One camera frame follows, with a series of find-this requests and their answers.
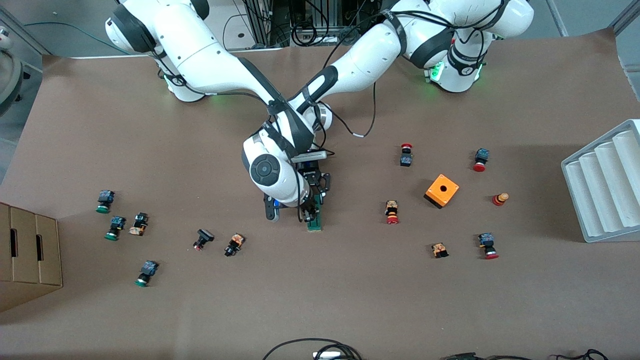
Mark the grey aluminium beam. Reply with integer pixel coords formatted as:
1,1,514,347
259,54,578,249
609,0,640,36

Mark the aluminium equipment rack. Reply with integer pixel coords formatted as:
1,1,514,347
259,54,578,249
244,0,386,48

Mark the green cable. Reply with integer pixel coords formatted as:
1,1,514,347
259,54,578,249
24,21,126,53

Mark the grey round stool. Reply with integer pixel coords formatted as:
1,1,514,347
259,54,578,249
0,27,26,118

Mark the white board with hole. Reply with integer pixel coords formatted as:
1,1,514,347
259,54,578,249
210,0,286,52

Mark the black cable bundle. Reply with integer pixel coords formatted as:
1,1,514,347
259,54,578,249
440,348,610,360

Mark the green button blue block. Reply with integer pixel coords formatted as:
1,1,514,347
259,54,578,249
104,215,127,241
96,190,116,214
134,260,160,288

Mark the orange button enclosure box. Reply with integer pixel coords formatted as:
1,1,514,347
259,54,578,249
424,173,460,210

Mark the brown cardboard box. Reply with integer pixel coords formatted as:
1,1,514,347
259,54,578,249
0,202,64,313

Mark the black looped cable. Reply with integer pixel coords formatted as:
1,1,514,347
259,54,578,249
261,338,363,360

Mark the thin grey metal bar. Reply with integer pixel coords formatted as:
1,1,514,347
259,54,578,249
545,0,569,37

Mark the white ridged plastic tray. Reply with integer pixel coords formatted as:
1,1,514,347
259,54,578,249
561,119,640,244

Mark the black button orange block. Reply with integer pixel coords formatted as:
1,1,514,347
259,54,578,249
128,212,150,237
224,233,246,258

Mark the black button red ring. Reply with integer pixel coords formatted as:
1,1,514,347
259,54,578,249
192,228,215,251

